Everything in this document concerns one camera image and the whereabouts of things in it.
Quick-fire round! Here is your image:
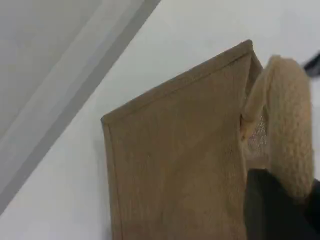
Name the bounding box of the brown jute tote bag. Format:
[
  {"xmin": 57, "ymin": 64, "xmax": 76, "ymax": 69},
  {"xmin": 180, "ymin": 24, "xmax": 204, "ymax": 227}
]
[{"xmin": 100, "ymin": 39, "xmax": 315, "ymax": 240}]

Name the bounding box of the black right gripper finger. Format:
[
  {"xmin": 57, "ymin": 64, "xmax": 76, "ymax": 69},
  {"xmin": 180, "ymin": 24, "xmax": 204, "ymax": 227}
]
[{"xmin": 302, "ymin": 49, "xmax": 320, "ymax": 77}]

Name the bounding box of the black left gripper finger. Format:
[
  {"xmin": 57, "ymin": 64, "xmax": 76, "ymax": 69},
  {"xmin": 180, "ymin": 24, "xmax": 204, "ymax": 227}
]
[
  {"xmin": 243, "ymin": 168, "xmax": 310, "ymax": 240},
  {"xmin": 304, "ymin": 178, "xmax": 320, "ymax": 240}
]

